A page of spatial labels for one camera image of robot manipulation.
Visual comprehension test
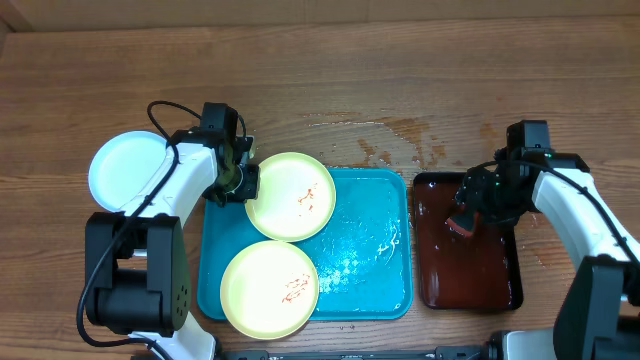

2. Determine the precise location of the red black sponge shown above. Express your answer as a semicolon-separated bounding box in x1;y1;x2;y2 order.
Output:
445;210;481;238

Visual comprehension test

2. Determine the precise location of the yellow plate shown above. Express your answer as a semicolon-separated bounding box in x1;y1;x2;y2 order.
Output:
220;240;319;340
245;152;337;242

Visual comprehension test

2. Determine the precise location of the light blue plate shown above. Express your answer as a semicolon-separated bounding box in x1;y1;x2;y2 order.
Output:
88;131;166;212

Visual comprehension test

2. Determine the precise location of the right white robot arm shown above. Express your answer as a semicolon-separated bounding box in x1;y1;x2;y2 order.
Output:
447;120;639;360

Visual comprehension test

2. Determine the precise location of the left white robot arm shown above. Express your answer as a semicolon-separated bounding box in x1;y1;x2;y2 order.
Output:
76;102;259;359

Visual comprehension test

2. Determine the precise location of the dark red water tray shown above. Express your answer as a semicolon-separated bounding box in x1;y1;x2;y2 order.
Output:
413;172;524;311

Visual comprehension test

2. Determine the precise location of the teal plastic tray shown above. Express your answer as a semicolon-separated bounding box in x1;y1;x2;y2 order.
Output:
197;168;413;321

